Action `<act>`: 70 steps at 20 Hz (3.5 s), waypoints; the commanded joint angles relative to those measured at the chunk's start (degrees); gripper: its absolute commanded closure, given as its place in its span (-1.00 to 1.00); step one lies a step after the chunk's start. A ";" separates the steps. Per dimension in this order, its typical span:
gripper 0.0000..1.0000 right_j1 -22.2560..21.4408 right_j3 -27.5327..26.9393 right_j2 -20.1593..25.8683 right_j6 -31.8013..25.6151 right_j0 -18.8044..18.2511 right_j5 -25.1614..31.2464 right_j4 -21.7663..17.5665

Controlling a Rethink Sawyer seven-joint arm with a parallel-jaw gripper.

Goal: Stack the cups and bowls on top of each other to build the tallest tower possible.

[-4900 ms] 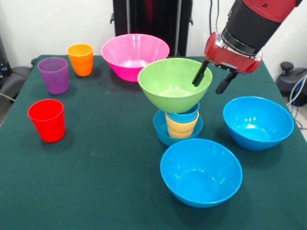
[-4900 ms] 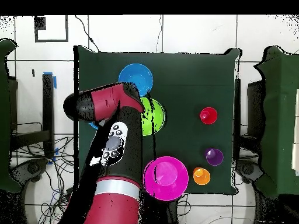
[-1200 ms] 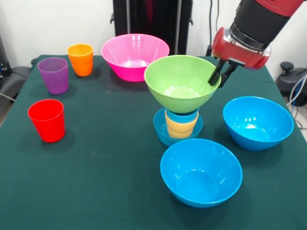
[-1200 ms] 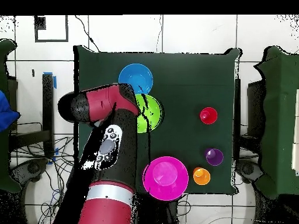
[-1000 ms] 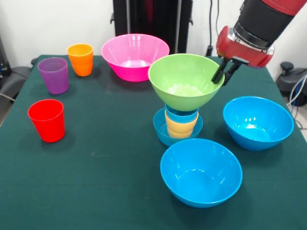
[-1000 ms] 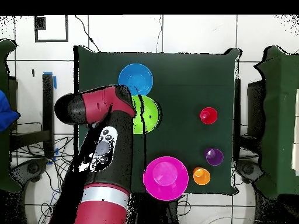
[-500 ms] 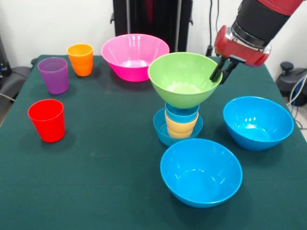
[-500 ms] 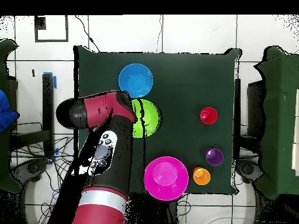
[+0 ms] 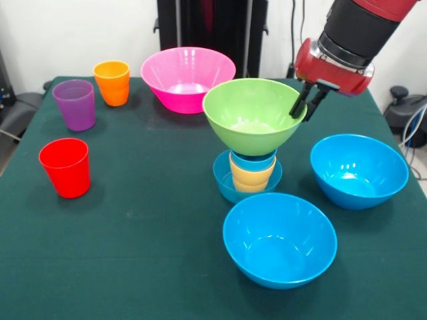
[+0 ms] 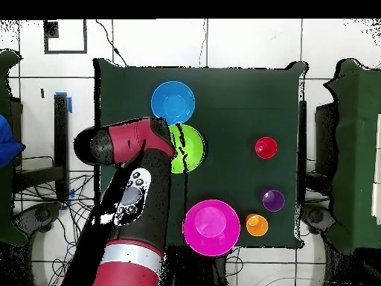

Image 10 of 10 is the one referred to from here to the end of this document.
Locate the pink bowl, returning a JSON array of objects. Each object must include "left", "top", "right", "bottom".
[{"left": 182, "top": 199, "right": 241, "bottom": 257}]

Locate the dark green tablecloth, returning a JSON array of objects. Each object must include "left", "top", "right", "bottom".
[{"left": 93, "top": 57, "right": 309, "bottom": 250}]

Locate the black floor frame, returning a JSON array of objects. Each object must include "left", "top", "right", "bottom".
[{"left": 43, "top": 19, "right": 88, "bottom": 55}]

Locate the black stand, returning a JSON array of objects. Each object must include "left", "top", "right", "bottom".
[{"left": 13, "top": 93, "right": 71, "bottom": 200}]

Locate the person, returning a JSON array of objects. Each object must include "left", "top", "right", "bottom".
[{"left": 0, "top": 114, "right": 25, "bottom": 169}]

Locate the green bowl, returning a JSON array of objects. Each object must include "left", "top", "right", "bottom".
[{"left": 168, "top": 124, "right": 206, "bottom": 174}]

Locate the red cup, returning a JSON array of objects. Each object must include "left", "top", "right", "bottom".
[{"left": 254, "top": 136, "right": 278, "bottom": 159}]

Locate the purple cup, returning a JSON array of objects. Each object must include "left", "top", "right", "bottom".
[{"left": 260, "top": 188, "right": 286, "bottom": 213}]

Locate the tangle of black cables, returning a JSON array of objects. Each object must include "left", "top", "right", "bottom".
[{"left": 14, "top": 174, "right": 96, "bottom": 286}]

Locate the thin black floor cable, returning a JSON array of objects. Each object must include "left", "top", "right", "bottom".
[{"left": 95, "top": 19, "right": 129, "bottom": 67}]

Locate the green covered side table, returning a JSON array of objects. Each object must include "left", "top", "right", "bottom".
[
  {"left": 323, "top": 58, "right": 381, "bottom": 254},
  {"left": 0, "top": 48, "right": 28, "bottom": 247}
]

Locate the black chair base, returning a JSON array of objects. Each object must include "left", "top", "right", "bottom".
[
  {"left": 300, "top": 203, "right": 337, "bottom": 235},
  {"left": 13, "top": 201, "right": 63, "bottom": 239}
]

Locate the large blue bowl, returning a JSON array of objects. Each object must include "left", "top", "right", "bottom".
[{"left": 150, "top": 80, "right": 196, "bottom": 125}]

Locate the orange cup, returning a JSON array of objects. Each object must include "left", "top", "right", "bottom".
[{"left": 246, "top": 213, "right": 269, "bottom": 238}]

